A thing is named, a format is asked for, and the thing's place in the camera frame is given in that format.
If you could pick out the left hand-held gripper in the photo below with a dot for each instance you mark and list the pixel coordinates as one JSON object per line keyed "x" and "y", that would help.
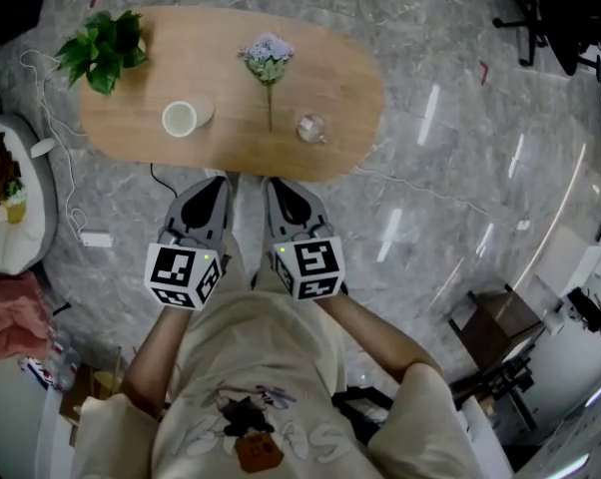
{"x": 173, "y": 270}

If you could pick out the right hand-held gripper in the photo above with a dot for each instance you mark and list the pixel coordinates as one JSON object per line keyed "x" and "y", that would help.
{"x": 313, "y": 262}

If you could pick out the white cylindrical vase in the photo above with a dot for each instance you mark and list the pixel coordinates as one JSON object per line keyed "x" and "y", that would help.
{"x": 180, "y": 119}

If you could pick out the purple artificial flowers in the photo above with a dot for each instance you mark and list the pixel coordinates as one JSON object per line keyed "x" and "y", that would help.
{"x": 268, "y": 55}

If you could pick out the person's left forearm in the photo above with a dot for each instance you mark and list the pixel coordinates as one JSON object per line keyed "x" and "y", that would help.
{"x": 156, "y": 352}

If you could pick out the person's right forearm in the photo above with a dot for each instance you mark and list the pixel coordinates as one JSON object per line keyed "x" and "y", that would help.
{"x": 375, "y": 337}

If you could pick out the person's beige trousers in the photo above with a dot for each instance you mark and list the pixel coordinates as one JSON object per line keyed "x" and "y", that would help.
{"x": 245, "y": 257}

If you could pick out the clear glass cup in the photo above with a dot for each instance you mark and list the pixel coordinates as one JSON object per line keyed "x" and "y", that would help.
{"x": 310, "y": 128}

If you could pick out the white power strip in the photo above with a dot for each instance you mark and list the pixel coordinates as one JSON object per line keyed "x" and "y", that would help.
{"x": 96, "y": 239}

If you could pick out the person's cream printed shirt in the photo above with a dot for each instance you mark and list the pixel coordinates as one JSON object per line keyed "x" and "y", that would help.
{"x": 260, "y": 347}

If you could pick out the oval wooden table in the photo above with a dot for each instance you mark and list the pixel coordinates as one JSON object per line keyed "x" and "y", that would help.
{"x": 330, "y": 68}

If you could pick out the white oval device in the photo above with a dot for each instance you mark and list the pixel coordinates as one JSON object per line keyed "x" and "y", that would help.
{"x": 42, "y": 147}

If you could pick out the green potted plant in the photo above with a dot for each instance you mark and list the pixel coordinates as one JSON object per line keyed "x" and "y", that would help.
{"x": 103, "y": 50}

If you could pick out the round wooden stool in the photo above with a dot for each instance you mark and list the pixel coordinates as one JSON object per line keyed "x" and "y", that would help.
{"x": 103, "y": 382}

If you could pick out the pack of clear bottles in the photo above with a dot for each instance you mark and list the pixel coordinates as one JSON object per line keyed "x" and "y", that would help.
{"x": 63, "y": 367}

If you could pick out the black waist pack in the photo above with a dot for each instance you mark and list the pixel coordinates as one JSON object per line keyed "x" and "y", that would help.
{"x": 363, "y": 414}

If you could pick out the pink cloth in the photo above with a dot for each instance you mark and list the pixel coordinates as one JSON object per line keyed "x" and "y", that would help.
{"x": 8, "y": 317}

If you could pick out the small white adapter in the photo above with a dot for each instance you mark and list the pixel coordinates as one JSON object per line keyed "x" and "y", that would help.
{"x": 523, "y": 225}

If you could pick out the dark brown side table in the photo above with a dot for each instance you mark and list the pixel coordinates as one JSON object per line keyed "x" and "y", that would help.
{"x": 500, "y": 322}

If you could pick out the black office chair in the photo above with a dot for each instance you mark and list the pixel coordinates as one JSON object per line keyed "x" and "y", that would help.
{"x": 570, "y": 23}

